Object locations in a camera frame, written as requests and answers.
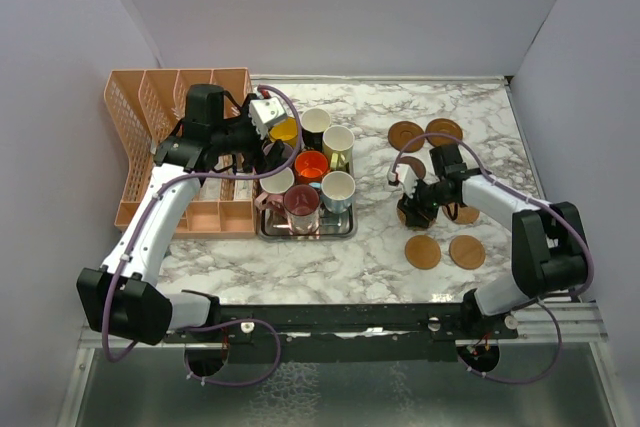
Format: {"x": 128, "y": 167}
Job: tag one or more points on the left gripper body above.
{"x": 242, "y": 138}

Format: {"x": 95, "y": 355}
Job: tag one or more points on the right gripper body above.
{"x": 426, "y": 201}

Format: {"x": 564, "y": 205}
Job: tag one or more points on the woven rattan coaster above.
{"x": 401, "y": 214}
{"x": 461, "y": 214}

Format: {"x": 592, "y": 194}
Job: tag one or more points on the dark walnut coaster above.
{"x": 417, "y": 167}

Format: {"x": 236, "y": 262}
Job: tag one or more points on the light wood round coaster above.
{"x": 422, "y": 252}

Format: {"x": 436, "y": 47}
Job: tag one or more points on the light wood grooved coaster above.
{"x": 467, "y": 252}

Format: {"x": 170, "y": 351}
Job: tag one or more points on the pale yellow mug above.
{"x": 338, "y": 142}

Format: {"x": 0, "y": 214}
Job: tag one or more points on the light blue mug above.
{"x": 337, "y": 191}

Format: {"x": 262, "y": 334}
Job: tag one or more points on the brown ringed wooden coaster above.
{"x": 400, "y": 133}

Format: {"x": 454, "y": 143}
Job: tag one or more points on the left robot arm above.
{"x": 120, "y": 298}

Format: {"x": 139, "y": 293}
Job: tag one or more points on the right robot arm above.
{"x": 549, "y": 252}

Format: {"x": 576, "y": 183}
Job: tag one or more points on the orange mug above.
{"x": 310, "y": 166}

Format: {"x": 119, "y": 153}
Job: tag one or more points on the white stationery package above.
{"x": 243, "y": 190}

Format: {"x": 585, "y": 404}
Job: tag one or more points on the dusty pink mug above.
{"x": 301, "y": 205}

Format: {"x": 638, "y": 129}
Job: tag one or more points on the black mug white inside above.
{"x": 314, "y": 123}

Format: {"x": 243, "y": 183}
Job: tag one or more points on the stainless steel tray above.
{"x": 273, "y": 225}

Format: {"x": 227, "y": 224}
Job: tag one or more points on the peach plastic file organizer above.
{"x": 145, "y": 106}

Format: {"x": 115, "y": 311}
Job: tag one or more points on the white mug pink handle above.
{"x": 273, "y": 189}

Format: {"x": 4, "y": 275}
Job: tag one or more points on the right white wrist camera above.
{"x": 409, "y": 188}

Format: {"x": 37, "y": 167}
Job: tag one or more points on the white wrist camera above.
{"x": 265, "y": 114}
{"x": 409, "y": 188}

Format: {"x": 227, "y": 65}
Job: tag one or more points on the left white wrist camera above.
{"x": 265, "y": 114}

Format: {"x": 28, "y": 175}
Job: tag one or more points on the black front mounting rail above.
{"x": 347, "y": 332}

